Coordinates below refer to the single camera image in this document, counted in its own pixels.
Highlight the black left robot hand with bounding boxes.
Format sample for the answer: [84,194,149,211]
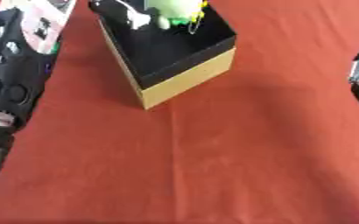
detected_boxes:
[88,0,161,31]

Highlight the green and white soft toy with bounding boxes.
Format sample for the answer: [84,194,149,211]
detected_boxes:
[144,0,210,35]

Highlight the tan cardboard box black inside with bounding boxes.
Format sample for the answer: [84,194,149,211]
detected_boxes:
[88,0,238,110]

